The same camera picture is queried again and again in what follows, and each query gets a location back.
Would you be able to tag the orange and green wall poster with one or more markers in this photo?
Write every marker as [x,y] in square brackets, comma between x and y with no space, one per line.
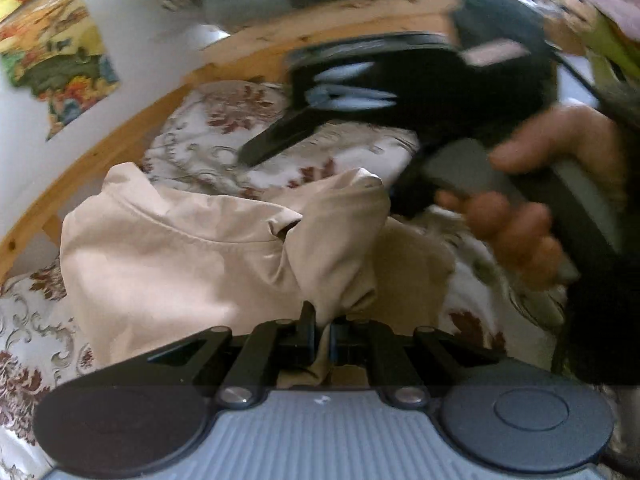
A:
[55,55]

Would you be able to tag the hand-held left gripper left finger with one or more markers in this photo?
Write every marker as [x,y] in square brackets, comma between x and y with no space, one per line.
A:
[250,355]

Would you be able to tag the floral bed sheet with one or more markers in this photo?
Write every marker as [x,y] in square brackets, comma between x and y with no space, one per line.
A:
[210,125]

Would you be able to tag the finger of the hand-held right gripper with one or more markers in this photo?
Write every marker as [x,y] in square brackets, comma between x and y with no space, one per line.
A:
[280,135]

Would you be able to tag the beige zip hoodie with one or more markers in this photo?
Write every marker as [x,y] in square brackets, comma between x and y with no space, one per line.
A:
[200,260]

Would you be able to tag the pink and green cloths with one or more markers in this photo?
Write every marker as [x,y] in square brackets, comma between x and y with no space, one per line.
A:
[595,5]

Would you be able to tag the person's right hand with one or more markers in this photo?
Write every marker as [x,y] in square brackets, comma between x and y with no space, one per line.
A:
[545,170]

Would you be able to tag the wooden bed frame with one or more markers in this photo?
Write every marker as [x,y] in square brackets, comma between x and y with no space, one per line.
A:
[115,140]

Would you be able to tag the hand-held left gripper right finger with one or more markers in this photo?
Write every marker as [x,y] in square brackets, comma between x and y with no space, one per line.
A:
[385,360]

